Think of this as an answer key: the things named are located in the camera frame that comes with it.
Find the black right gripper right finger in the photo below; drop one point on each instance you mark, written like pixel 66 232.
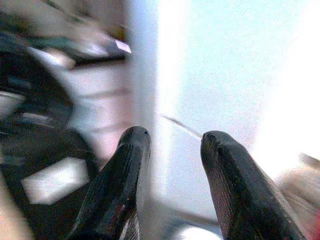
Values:
pixel 245 197

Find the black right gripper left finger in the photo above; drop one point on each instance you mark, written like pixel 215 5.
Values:
pixel 117 190

